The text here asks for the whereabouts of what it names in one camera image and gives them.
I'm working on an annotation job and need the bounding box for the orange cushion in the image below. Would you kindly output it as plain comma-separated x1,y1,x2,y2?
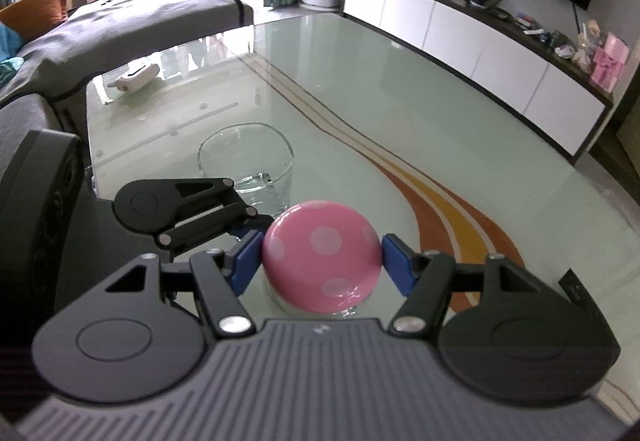
0,0,69,44

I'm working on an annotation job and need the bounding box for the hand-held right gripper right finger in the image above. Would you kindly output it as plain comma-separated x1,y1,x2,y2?
381,233,549,337

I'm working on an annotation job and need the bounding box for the pink gift box with bow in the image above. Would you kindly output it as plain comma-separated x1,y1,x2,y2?
590,32,630,92

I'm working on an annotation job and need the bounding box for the black flat object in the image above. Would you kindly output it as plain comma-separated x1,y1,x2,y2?
557,268,589,305

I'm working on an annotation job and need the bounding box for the white television cabinet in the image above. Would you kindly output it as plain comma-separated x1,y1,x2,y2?
342,0,615,166

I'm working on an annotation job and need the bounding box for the doll bouquet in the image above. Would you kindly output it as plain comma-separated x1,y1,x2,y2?
572,20,604,70

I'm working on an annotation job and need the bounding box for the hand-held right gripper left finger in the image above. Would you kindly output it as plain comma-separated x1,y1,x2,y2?
104,230,265,338

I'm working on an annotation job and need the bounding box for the clear glass cup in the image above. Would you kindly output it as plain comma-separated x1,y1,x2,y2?
196,122,295,223

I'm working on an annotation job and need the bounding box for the pink dotted bottle cap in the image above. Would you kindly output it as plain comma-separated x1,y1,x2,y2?
262,201,384,315

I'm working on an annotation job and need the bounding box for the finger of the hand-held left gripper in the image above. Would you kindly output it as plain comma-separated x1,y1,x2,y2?
156,177,274,250

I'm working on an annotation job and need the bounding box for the grey sofa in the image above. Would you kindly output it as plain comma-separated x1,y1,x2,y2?
0,0,254,202

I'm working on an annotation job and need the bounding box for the white plug-in device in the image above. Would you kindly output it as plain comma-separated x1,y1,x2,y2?
107,61,161,94

